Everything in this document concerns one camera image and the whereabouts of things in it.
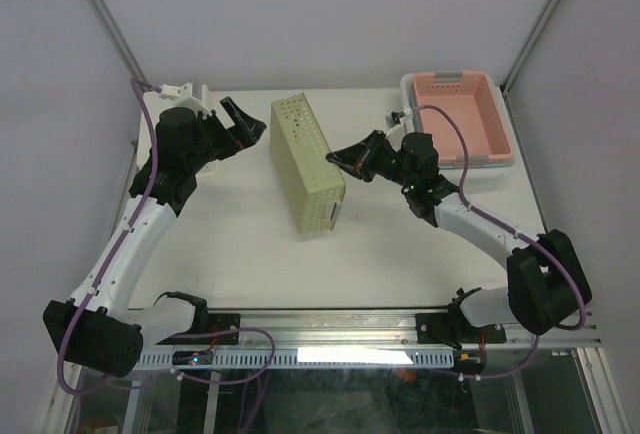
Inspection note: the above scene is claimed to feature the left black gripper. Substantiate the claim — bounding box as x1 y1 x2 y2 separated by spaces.
187 97 267 172

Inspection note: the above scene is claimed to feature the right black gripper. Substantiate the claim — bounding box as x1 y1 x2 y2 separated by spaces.
326 129 416 190

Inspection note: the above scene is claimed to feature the green perforated basket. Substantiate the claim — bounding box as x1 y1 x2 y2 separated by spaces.
269 93 346 234

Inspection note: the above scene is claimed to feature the white perforated basket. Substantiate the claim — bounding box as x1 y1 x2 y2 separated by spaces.
136 84 216 172

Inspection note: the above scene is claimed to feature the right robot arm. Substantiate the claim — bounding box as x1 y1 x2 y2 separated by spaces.
326 130 592 341

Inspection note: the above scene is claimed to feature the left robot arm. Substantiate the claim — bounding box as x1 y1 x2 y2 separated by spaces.
43 97 266 378

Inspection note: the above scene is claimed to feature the white bottom basket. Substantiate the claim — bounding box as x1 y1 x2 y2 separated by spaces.
399 69 516 175

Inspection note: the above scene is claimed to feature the pink perforated basket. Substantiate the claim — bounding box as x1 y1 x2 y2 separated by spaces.
410 70 515 165

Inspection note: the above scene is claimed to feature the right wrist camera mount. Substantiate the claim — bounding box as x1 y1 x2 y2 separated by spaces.
385 105 414 142

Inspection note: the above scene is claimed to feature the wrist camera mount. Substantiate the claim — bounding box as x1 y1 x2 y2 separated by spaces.
385 105 414 142
158 80 211 117

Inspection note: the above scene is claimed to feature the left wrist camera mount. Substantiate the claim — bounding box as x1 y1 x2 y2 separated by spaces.
158 80 211 117

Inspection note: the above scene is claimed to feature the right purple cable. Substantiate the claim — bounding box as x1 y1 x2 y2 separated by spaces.
409 104 591 383

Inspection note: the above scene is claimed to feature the aluminium mounting rail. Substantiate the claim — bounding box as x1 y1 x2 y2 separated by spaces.
124 309 599 355

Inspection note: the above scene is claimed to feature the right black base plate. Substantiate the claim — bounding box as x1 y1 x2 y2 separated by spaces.
415 311 507 349

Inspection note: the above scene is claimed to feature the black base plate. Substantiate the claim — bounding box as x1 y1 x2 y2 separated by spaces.
160 311 241 347
415 311 507 349

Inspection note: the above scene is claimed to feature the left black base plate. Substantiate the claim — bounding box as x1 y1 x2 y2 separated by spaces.
160 311 241 347

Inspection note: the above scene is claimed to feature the white slotted cable duct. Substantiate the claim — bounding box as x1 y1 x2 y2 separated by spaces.
134 347 454 371

